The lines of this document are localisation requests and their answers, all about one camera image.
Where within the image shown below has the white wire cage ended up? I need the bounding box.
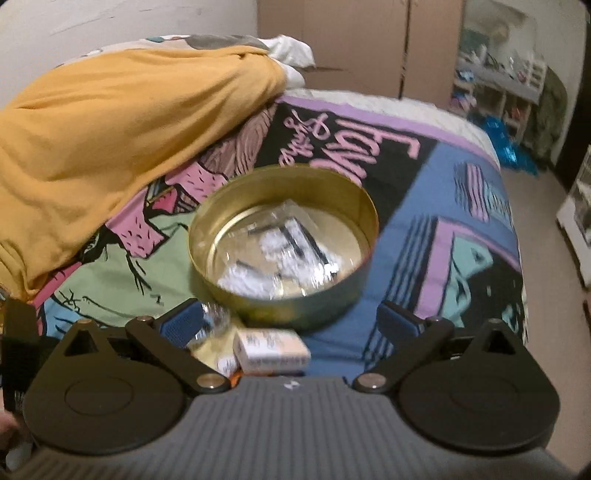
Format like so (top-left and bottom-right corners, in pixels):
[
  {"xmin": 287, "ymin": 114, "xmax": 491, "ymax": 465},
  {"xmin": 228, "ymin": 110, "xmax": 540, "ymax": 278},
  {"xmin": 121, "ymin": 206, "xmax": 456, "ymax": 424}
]
[{"xmin": 556, "ymin": 145, "xmax": 591, "ymax": 273}]

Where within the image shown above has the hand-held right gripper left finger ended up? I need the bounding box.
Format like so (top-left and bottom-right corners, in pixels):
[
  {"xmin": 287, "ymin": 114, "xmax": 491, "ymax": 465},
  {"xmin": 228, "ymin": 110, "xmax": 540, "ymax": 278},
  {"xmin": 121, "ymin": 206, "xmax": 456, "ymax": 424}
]
[{"xmin": 59, "ymin": 300, "xmax": 232, "ymax": 396}]

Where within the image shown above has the cream face tissue pack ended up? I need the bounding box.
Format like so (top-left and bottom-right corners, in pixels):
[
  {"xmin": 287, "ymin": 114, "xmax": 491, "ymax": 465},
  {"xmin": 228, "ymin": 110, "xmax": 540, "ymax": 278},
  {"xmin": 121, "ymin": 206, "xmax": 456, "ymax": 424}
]
[{"xmin": 232, "ymin": 329, "xmax": 312, "ymax": 374}]

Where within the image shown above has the clear bag of white pads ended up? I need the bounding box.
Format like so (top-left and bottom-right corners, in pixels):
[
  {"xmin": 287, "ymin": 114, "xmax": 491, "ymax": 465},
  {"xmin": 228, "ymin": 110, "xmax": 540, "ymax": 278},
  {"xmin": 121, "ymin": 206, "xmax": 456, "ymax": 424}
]
[{"xmin": 217, "ymin": 198, "xmax": 352, "ymax": 298}]

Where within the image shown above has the grey desk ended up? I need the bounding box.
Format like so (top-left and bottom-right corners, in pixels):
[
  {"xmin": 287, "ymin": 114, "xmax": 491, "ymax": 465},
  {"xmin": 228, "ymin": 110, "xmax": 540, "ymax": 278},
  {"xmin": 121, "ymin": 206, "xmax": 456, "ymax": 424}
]
[{"xmin": 455, "ymin": 46, "xmax": 548, "ymax": 139}]

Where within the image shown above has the brown wardrobe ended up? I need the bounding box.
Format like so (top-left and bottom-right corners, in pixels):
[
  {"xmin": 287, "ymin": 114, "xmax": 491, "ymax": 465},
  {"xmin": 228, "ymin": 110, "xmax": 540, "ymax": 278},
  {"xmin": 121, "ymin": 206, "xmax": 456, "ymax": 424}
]
[{"xmin": 256, "ymin": 0, "xmax": 465, "ymax": 109}]

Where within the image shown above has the white cloth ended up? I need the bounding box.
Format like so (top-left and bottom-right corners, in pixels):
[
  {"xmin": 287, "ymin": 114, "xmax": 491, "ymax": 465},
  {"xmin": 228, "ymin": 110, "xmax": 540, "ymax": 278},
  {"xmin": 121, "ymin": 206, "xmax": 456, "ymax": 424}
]
[{"xmin": 265, "ymin": 34, "xmax": 317, "ymax": 88}]

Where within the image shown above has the printed blanket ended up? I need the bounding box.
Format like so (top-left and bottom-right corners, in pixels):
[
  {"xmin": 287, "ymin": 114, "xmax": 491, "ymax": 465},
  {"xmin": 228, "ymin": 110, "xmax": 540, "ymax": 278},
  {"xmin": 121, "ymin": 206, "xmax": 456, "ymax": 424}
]
[{"xmin": 28, "ymin": 90, "xmax": 527, "ymax": 384}]

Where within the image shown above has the clear plastic wrapper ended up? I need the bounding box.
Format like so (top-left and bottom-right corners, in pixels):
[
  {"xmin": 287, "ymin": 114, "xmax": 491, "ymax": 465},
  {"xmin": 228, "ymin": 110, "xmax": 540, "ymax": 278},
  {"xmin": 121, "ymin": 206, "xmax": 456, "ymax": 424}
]
[{"xmin": 189, "ymin": 302, "xmax": 234, "ymax": 347}]

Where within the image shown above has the round gold tin container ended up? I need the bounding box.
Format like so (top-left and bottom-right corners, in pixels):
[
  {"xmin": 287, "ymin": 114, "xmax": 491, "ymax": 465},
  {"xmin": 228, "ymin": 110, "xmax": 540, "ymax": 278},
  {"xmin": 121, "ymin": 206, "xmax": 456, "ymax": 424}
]
[{"xmin": 188, "ymin": 162, "xmax": 380, "ymax": 330}]

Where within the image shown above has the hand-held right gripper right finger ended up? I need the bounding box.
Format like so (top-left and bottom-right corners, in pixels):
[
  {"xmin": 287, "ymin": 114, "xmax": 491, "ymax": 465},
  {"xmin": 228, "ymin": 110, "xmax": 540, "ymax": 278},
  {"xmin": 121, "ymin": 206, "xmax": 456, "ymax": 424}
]
[{"xmin": 353, "ymin": 302, "xmax": 526, "ymax": 395}]

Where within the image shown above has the green jacket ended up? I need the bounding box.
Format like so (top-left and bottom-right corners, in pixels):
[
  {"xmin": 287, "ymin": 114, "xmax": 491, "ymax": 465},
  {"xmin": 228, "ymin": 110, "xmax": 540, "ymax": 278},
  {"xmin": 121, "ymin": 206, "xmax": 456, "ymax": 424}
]
[{"xmin": 531, "ymin": 69, "xmax": 568, "ymax": 162}]

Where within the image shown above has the yellow blanket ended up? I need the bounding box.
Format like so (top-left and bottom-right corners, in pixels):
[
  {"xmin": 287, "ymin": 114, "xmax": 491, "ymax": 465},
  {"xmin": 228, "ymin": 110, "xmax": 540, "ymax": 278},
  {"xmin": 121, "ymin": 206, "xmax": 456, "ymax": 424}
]
[{"xmin": 0, "ymin": 44, "xmax": 289, "ymax": 303}]

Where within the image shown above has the blue plastic bag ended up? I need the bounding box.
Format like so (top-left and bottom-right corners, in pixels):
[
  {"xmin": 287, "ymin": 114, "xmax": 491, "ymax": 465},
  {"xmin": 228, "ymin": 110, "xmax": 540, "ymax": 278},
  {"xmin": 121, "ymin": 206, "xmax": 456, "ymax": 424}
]
[{"xmin": 471, "ymin": 113, "xmax": 541, "ymax": 176}]

